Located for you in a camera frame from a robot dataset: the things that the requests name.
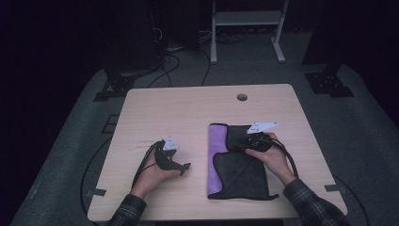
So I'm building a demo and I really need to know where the hand-held gripper cable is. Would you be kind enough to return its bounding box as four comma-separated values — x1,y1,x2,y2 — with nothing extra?
131,140,166,190
266,137,300,180

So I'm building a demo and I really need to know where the left hand-held gripper cable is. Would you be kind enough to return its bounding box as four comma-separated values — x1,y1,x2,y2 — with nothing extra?
131,140,166,190

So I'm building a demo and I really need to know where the grey tape strip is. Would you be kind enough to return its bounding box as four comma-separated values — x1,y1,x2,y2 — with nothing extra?
324,184,348,193
86,188,107,198

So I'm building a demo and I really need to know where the black tape rectangle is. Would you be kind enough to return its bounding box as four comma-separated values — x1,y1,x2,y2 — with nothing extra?
102,114,120,135

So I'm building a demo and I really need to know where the long black floor cable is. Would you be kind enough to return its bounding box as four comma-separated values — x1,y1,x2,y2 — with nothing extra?
79,137,113,218

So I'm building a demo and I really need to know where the right hand-held gripper cable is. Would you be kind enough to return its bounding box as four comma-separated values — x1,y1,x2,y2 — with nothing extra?
266,137,300,180

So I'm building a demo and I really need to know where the person's left hand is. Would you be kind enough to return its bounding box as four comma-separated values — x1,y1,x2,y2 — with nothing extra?
130,152,182,200

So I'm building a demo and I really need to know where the thin black floor cable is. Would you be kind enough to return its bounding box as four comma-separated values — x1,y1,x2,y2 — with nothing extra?
199,49,212,88

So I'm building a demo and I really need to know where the person's right hand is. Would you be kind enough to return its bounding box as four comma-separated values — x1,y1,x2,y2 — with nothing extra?
245,132,298,187

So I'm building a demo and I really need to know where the black floor cable loop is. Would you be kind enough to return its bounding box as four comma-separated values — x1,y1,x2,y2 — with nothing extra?
147,52,182,89

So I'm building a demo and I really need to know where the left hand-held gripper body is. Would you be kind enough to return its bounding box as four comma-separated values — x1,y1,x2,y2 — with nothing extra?
153,135,185,172

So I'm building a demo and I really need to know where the black stand base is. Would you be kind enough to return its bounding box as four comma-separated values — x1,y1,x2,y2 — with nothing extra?
93,74,136,103
304,64,356,99

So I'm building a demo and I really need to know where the white metal stand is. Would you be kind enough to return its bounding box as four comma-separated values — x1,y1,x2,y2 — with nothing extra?
210,0,290,65

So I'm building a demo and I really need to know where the dark equipment cabinet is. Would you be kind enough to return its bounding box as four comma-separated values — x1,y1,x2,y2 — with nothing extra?
102,0,162,78

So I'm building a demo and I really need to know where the black and purple cloth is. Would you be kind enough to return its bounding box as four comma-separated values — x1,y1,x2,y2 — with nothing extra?
206,122,280,202

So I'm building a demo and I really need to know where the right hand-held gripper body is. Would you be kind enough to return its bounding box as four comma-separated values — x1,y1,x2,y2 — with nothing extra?
246,121,279,153

